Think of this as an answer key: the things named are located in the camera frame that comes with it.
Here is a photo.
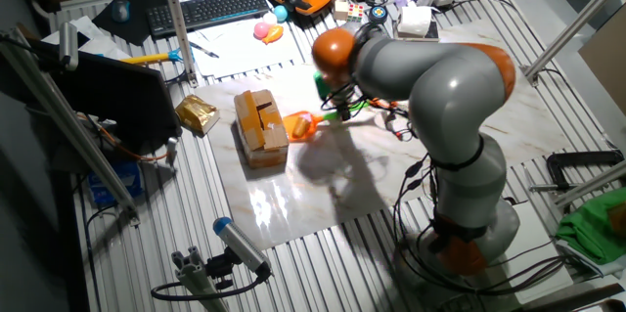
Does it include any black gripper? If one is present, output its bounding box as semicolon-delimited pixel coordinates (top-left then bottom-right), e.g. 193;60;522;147
336;95;354;122

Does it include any toy ice cream cone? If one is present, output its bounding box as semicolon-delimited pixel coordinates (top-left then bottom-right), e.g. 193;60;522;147
291;116;313;140

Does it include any orange green toy shovel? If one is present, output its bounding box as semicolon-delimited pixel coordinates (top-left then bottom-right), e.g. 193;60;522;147
282;99;371;143

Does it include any marble pattern mat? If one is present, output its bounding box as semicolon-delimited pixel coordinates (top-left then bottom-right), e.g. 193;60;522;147
194;18;573;252

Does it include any cardboard box with orange tape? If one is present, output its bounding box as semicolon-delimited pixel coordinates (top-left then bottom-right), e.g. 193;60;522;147
233;89;290;170

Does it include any rubiks cube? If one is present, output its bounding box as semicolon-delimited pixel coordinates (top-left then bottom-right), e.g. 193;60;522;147
346;3;366;23

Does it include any black round puck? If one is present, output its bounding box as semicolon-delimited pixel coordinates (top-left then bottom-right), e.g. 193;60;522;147
367;5;389;24

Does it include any white small box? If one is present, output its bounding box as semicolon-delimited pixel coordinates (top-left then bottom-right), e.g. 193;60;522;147
396;4;433;37

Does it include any printed paper sheet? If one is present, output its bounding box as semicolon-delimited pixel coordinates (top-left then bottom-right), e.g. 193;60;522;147
188;18;302;78

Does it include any gold foil packet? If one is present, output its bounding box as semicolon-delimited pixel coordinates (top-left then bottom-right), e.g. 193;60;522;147
174;94;221;136

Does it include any black pen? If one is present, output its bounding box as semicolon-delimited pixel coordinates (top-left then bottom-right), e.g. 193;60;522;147
188;40;220;59

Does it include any black keyboard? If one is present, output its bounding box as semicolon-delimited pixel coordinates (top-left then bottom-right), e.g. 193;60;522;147
145;0;270;38

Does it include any black mouse pad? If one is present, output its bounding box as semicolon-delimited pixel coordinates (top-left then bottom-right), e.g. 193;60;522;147
91;0;170;47

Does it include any black laptop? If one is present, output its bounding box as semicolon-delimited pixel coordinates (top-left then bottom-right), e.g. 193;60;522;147
28;40;183;156

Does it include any black clamp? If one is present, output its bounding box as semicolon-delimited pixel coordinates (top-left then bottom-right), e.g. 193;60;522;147
528;149;626;194

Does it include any blue box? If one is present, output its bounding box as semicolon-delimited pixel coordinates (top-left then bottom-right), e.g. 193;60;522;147
87;159;144;208

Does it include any grey computer mouse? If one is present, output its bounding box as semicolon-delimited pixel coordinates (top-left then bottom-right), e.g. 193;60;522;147
111;0;132;23

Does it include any diagonal aluminium beam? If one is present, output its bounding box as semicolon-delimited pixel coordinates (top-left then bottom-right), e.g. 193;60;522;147
522;0;626;83

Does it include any brown cardboard panel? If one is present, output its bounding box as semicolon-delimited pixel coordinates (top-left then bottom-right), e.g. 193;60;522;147
578;6;626;117

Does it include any green cloth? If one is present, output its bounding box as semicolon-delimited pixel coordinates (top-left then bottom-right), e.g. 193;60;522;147
556;187;626;265

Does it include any small circuit board with wires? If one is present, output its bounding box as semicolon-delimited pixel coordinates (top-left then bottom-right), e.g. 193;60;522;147
369;99;417;140

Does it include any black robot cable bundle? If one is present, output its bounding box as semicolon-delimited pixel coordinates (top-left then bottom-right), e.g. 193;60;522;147
393;153;568;298

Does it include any silver camera with blue end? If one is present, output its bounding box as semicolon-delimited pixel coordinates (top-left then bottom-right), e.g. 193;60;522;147
212;216;273;277

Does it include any tall aluminium post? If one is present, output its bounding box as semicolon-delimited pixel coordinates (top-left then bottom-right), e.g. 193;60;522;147
156;0;200;88

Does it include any yellow handled tool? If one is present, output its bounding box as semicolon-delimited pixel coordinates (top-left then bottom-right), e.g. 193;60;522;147
119;49;185;66

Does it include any grey camera bracket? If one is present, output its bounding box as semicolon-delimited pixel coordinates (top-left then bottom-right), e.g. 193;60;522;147
170;245;231;312

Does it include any orange cable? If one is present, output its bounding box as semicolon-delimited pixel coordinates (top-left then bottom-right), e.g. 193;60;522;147
80;113;170;162

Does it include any long aluminium frame beam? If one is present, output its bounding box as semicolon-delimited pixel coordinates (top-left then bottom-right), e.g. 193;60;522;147
0;25;141;228

